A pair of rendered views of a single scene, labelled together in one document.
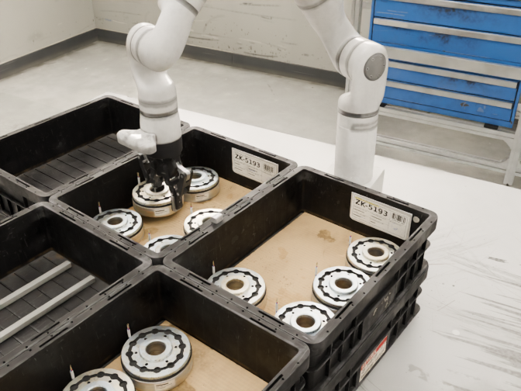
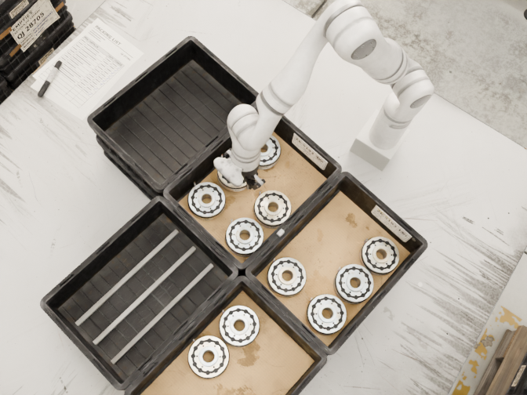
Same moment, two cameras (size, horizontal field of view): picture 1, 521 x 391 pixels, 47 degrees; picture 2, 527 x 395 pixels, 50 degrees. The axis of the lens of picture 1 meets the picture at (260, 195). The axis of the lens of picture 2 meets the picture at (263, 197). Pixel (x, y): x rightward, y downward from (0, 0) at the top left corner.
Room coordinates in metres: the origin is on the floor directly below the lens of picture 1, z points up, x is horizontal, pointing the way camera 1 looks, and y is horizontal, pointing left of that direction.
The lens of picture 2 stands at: (0.45, 0.17, 2.32)
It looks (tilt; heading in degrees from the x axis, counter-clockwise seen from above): 70 degrees down; 355
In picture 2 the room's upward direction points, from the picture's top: 11 degrees clockwise
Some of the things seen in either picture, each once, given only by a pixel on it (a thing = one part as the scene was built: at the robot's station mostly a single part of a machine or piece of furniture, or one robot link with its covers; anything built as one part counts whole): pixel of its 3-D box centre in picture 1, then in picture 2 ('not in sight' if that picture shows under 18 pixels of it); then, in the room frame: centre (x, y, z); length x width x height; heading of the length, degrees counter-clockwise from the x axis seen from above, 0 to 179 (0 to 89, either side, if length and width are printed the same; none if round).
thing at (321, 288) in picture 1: (343, 286); (354, 283); (0.76, -0.14, 0.86); 0.10 x 0.10 x 0.01
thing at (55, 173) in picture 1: (85, 162); (177, 119); (1.18, 0.39, 0.87); 0.40 x 0.30 x 0.11; 142
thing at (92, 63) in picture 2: not in sight; (87, 66); (1.42, 0.74, 0.70); 0.33 x 0.23 x 0.01; 151
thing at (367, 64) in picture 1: (360, 78); (407, 95); (1.24, -0.22, 1.04); 0.09 x 0.09 x 0.17; 30
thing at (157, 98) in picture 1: (152, 68); (245, 132); (1.03, 0.19, 1.14); 0.09 x 0.07 x 0.15; 35
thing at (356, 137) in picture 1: (355, 143); (391, 123); (1.24, -0.22, 0.88); 0.09 x 0.09 x 0.17; 70
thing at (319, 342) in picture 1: (307, 242); (337, 259); (0.81, -0.08, 0.92); 0.40 x 0.30 x 0.02; 142
